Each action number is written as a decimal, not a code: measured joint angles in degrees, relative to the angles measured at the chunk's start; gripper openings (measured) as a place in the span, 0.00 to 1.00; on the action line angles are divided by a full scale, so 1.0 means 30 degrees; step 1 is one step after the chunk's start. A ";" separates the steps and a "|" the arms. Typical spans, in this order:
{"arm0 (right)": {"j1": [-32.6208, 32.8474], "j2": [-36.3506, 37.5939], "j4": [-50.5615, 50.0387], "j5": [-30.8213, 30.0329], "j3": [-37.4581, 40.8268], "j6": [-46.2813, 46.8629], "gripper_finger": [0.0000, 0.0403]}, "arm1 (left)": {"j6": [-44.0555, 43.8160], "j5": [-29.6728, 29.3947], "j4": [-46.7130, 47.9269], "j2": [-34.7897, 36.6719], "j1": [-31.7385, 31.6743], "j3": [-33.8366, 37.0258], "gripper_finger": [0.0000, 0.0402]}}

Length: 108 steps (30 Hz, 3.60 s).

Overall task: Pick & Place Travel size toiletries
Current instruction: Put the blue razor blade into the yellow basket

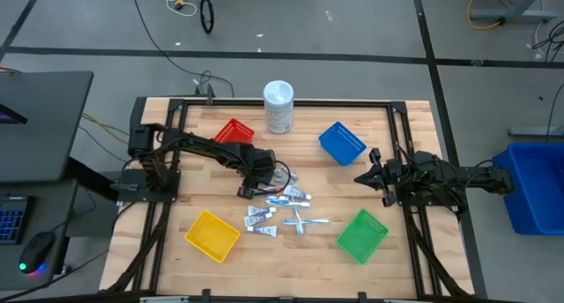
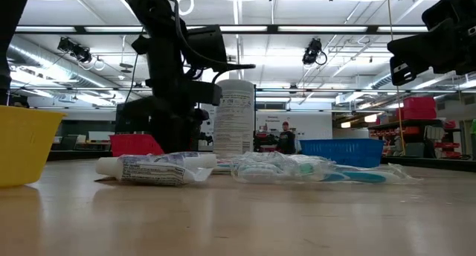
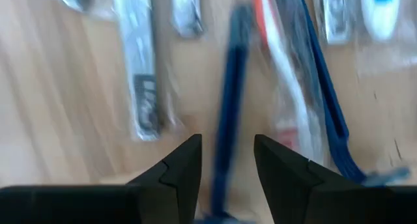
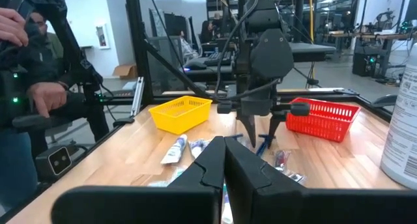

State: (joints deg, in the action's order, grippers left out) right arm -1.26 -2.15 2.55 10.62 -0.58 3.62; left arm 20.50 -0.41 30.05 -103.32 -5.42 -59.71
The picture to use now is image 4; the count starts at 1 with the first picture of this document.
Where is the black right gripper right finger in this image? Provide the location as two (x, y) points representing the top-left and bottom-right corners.
(223, 136), (417, 224)

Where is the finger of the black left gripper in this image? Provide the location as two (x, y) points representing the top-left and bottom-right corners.
(266, 114), (287, 149)
(237, 114), (257, 149)

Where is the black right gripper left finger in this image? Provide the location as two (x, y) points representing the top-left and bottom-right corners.
(51, 135), (227, 224)

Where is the white travel toothpaste tube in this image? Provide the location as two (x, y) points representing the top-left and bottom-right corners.
(188, 138), (211, 160)
(160, 133), (189, 165)

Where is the red plastic basket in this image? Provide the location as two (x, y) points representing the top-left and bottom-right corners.
(285, 97), (362, 143)

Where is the black keyboard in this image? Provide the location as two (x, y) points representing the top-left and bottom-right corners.
(203, 51), (234, 68)

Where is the yellow plastic basket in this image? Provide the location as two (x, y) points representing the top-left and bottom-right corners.
(148, 95), (213, 135)

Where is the black computer mouse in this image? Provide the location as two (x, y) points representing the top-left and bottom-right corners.
(183, 60), (208, 71)

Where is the black computer desk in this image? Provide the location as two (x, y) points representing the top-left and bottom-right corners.
(182, 41), (336, 83)

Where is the person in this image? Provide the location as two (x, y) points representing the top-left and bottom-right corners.
(208, 11), (225, 39)
(0, 7), (71, 218)
(177, 30), (199, 64)

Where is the black computer tower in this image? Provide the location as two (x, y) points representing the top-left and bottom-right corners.
(352, 46), (381, 77)

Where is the silver aluminium extrusion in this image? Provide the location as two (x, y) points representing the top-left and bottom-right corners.
(130, 76), (145, 117)

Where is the white wipes canister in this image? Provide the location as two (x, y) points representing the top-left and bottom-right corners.
(379, 43), (417, 189)

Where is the long wooden workbench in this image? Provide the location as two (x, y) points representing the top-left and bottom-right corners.
(325, 30), (417, 78)

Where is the cardboard box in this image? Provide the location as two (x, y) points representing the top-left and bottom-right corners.
(112, 63), (138, 81)

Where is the person's hand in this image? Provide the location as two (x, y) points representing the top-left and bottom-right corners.
(0, 7), (29, 48)
(26, 81), (69, 119)

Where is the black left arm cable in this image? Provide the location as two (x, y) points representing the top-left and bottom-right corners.
(213, 0), (261, 98)

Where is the black table-level camera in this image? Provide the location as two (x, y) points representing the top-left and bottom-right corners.
(35, 145), (81, 182)

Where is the framed wall picture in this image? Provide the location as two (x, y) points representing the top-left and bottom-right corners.
(95, 23), (111, 50)

